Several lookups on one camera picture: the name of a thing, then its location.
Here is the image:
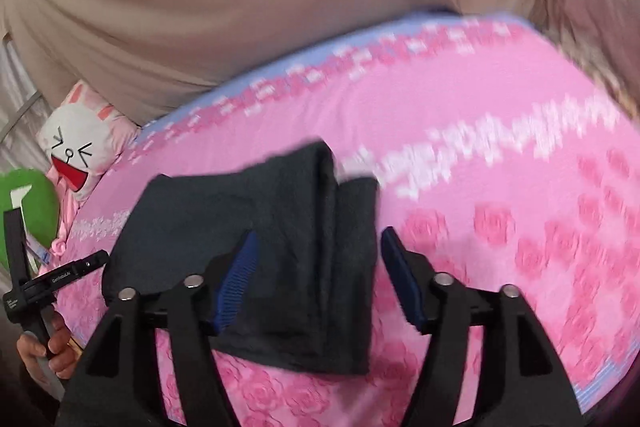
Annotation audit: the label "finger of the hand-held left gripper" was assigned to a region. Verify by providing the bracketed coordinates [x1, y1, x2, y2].
[70, 250, 111, 280]

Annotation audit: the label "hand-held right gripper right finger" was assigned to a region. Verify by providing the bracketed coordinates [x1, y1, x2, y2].
[380, 227, 586, 427]

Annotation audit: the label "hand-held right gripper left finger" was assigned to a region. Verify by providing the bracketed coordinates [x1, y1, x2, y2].
[55, 229, 261, 427]

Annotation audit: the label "dark grey pants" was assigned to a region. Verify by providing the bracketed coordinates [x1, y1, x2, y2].
[102, 139, 381, 375]

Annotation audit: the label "person's left hand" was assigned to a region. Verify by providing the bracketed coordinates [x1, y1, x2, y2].
[17, 312, 81, 380]

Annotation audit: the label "green plush toy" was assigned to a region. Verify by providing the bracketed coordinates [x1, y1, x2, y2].
[0, 167, 61, 268]

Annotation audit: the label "white rabbit face pillow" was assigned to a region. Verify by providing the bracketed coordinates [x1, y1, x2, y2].
[37, 79, 141, 200]

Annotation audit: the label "pink floral bedsheet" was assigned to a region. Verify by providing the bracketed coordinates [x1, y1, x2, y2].
[37, 9, 640, 427]

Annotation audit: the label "white satin curtain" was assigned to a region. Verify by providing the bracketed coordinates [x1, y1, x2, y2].
[0, 32, 46, 168]

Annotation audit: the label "pale floral fabric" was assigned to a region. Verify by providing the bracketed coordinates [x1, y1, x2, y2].
[540, 0, 640, 118]

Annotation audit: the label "grey metal rail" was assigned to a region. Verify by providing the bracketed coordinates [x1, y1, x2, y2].
[0, 89, 41, 142]

